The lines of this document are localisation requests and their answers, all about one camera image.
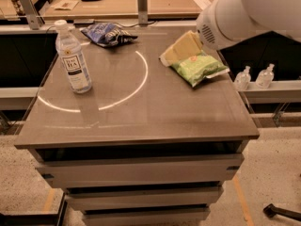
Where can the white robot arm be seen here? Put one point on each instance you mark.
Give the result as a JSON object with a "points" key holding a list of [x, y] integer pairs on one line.
{"points": [[225, 23]]}

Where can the left sanitizer bottle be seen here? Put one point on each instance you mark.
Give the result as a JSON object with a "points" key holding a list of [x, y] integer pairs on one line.
{"points": [[242, 79]]}

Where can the clear plastic tea bottle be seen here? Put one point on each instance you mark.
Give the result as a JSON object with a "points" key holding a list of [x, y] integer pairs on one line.
{"points": [[71, 54]]}

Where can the metal bracket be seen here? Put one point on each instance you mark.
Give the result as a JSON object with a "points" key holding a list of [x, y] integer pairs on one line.
{"points": [[142, 7], [33, 18]]}

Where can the sanitizer bottle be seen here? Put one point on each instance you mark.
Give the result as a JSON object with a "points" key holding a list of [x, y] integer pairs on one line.
{"points": [[265, 77], [242, 79]]}

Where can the green chip bag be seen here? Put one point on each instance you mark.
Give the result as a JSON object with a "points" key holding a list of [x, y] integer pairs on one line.
{"points": [[196, 68]]}

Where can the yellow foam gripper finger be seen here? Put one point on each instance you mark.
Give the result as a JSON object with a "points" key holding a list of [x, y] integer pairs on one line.
{"points": [[185, 46]]}

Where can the grey drawer cabinet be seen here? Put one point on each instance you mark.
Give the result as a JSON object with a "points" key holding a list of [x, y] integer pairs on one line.
{"points": [[142, 146]]}

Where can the tan card on desk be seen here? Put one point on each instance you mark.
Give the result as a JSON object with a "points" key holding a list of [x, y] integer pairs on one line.
{"points": [[65, 5]]}

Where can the right sanitizer bottle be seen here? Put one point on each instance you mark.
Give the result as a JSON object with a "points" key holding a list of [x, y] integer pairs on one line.
{"points": [[265, 77]]}

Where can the left metal bracket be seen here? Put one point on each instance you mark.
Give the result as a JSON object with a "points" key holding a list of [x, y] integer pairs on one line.
{"points": [[33, 18]]}

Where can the white paper sheet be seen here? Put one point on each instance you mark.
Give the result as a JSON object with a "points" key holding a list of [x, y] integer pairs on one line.
{"points": [[203, 4]]}

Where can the blue chip bag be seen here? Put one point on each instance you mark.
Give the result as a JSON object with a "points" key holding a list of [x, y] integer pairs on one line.
{"points": [[107, 35]]}

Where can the middle metal bracket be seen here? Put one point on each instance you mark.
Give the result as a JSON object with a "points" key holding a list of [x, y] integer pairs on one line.
{"points": [[142, 7]]}

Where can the black chair base leg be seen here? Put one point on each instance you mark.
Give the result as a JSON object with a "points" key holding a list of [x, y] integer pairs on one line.
{"points": [[270, 211]]}

